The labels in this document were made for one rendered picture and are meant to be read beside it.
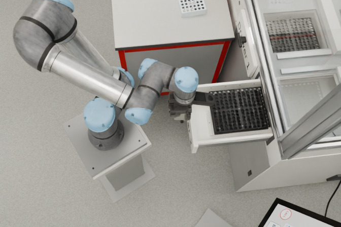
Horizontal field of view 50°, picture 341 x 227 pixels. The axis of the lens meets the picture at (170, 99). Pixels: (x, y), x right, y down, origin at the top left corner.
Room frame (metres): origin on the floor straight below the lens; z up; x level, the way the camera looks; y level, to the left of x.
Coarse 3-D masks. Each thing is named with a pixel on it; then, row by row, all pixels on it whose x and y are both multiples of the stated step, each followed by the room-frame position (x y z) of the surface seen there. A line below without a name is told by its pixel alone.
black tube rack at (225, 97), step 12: (216, 96) 0.60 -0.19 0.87; (228, 96) 0.60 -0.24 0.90; (240, 96) 0.61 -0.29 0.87; (252, 96) 0.62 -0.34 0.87; (216, 108) 0.54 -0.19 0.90; (228, 108) 0.54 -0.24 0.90; (240, 108) 0.55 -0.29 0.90; (252, 108) 0.55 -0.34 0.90; (216, 120) 0.50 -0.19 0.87; (228, 120) 0.49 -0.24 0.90; (240, 120) 0.50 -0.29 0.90; (252, 120) 0.51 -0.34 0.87; (264, 120) 0.51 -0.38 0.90; (228, 132) 0.45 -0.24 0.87
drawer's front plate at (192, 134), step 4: (192, 108) 0.52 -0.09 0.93; (192, 112) 0.50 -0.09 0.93; (192, 116) 0.49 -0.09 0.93; (188, 120) 0.49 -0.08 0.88; (192, 120) 0.47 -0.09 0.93; (192, 124) 0.45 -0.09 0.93; (192, 128) 0.44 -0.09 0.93; (192, 132) 0.42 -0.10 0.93; (192, 136) 0.41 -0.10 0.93; (196, 136) 0.41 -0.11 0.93; (192, 140) 0.39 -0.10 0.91; (196, 140) 0.39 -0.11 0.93; (192, 144) 0.38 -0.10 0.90; (196, 144) 0.37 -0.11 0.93; (192, 148) 0.37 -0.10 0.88; (196, 148) 0.37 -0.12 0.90; (192, 152) 0.36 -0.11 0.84
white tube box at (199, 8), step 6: (180, 0) 1.14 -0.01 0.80; (186, 0) 1.14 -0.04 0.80; (192, 0) 1.15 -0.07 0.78; (198, 0) 1.14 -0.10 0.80; (180, 6) 1.10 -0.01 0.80; (186, 6) 1.10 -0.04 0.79; (192, 6) 1.11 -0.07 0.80; (198, 6) 1.12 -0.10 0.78; (204, 6) 1.11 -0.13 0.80; (180, 12) 1.08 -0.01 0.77; (186, 12) 1.06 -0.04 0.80; (192, 12) 1.07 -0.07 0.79; (198, 12) 1.08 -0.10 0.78; (204, 12) 1.09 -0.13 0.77
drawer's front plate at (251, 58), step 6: (240, 12) 1.01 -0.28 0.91; (240, 18) 0.99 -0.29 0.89; (246, 18) 0.97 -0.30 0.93; (246, 24) 0.93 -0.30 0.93; (240, 30) 0.95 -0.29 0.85; (246, 30) 0.90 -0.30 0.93; (246, 36) 0.88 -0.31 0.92; (246, 42) 0.86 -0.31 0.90; (246, 48) 0.84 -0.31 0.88; (252, 48) 0.82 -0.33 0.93; (246, 54) 0.82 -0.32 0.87; (252, 54) 0.79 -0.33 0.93; (246, 60) 0.80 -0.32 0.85; (252, 60) 0.76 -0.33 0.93; (246, 66) 0.78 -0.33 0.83; (252, 66) 0.74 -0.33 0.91; (252, 72) 0.73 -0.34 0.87
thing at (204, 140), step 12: (204, 84) 0.65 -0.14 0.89; (216, 84) 0.65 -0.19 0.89; (228, 84) 0.65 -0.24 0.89; (240, 84) 0.66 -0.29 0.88; (252, 84) 0.67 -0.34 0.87; (204, 108) 0.56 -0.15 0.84; (264, 108) 0.58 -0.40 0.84; (204, 120) 0.51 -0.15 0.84; (204, 132) 0.45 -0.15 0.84; (240, 132) 0.47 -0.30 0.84; (252, 132) 0.47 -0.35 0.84; (264, 132) 0.48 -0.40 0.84; (204, 144) 0.39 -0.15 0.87; (216, 144) 0.40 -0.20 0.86
